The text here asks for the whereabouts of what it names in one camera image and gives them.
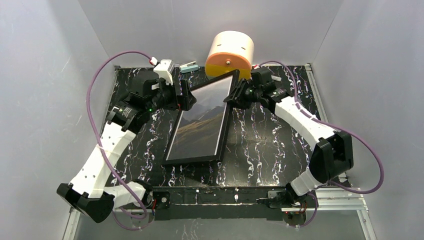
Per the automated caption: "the landscape photo print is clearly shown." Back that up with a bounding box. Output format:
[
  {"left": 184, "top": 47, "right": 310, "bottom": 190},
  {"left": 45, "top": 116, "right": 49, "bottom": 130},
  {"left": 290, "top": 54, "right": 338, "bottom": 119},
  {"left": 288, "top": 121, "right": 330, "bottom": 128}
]
[{"left": 165, "top": 76, "right": 234, "bottom": 161}]

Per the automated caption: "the wooden picture frame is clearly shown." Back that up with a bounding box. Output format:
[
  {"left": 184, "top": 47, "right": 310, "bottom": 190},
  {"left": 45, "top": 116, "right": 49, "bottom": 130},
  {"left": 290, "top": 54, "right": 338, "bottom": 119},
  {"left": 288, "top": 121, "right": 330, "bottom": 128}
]
[{"left": 161, "top": 68, "right": 241, "bottom": 167}]

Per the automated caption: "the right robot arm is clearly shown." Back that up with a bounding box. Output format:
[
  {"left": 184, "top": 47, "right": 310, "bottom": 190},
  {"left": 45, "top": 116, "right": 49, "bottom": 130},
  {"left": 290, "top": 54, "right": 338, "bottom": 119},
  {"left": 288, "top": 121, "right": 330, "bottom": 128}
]
[{"left": 223, "top": 67, "right": 354, "bottom": 208}]

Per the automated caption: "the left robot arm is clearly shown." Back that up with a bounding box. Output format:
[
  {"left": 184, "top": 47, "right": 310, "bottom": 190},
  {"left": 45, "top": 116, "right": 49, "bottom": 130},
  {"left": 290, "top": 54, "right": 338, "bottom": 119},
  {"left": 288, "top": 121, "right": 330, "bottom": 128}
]
[{"left": 56, "top": 70, "right": 197, "bottom": 223}]

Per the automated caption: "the orange capped grey marker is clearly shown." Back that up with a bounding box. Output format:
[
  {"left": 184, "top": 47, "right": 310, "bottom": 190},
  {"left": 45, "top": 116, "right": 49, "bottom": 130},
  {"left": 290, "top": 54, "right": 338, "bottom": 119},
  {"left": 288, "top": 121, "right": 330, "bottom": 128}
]
[{"left": 271, "top": 75, "right": 282, "bottom": 82}]

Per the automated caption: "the teal white stapler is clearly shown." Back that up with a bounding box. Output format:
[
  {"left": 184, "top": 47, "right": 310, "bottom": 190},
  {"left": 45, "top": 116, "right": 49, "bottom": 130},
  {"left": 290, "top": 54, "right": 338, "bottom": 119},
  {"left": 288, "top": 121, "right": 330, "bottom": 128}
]
[{"left": 179, "top": 61, "right": 200, "bottom": 74}]

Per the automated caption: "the round pastel drawer box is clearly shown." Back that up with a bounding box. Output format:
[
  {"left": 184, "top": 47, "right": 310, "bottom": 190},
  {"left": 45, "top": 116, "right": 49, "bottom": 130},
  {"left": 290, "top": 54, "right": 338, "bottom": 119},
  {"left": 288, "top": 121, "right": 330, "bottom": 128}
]
[{"left": 204, "top": 30, "right": 255, "bottom": 79}]

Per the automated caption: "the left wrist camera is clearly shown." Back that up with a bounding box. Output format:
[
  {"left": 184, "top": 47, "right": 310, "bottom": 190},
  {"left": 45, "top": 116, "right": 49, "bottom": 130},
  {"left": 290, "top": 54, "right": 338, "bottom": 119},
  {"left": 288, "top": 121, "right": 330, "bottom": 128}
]
[{"left": 149, "top": 57, "right": 175, "bottom": 85}]

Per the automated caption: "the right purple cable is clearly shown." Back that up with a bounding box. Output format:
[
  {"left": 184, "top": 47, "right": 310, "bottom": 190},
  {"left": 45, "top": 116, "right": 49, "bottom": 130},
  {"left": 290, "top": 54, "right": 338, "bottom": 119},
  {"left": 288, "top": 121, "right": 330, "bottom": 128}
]
[{"left": 258, "top": 60, "right": 386, "bottom": 229}]

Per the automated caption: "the purple cable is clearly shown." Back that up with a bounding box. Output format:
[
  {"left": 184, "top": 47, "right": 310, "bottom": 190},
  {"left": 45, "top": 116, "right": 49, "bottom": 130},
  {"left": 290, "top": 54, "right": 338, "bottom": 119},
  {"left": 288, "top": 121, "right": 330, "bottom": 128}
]
[
  {"left": 258, "top": 60, "right": 386, "bottom": 229},
  {"left": 86, "top": 50, "right": 158, "bottom": 231}
]

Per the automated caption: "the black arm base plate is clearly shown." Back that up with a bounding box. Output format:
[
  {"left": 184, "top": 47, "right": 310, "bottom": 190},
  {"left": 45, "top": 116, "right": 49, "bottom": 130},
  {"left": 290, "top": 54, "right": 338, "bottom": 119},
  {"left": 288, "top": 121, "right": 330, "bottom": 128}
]
[{"left": 120, "top": 187, "right": 317, "bottom": 226}]

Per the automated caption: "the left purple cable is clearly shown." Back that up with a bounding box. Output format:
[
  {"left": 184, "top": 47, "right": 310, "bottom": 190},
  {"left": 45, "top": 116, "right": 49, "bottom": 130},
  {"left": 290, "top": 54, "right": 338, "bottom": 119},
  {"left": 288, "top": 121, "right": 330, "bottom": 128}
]
[{"left": 86, "top": 50, "right": 158, "bottom": 231}]

